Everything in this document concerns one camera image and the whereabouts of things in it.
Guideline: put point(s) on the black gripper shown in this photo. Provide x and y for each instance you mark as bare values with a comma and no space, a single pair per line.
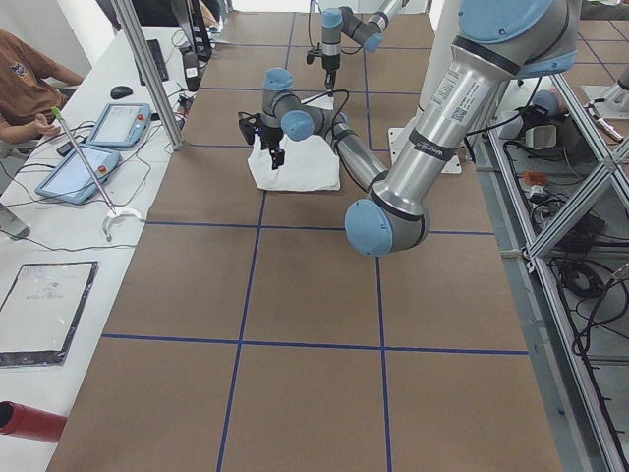
271,138
328,64

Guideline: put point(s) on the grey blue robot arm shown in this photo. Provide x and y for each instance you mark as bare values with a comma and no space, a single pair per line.
495,42
339,21

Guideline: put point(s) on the black computer mouse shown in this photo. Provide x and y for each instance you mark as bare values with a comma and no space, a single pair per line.
120,92

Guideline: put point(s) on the black keyboard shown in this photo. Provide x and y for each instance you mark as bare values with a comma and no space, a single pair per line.
158,59

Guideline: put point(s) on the blue teach pendant far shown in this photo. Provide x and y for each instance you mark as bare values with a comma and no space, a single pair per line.
120,125

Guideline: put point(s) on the aluminium frame rail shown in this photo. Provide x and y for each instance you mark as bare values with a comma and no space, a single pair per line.
558,169

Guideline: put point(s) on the reacher grabber stick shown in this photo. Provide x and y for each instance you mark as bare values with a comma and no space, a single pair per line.
114,212

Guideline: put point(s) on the white long-sleeve printed shirt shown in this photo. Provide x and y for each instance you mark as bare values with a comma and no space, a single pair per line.
309,165

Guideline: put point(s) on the blue teach pendant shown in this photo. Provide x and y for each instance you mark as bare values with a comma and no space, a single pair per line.
120,125
70,181

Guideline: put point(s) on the blue teach pendant near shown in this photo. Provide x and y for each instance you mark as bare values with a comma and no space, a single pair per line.
70,181

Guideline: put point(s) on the red cylinder bottle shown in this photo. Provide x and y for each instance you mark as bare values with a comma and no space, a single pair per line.
20,421

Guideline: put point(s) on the person in brown shirt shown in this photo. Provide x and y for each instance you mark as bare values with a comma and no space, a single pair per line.
27,99

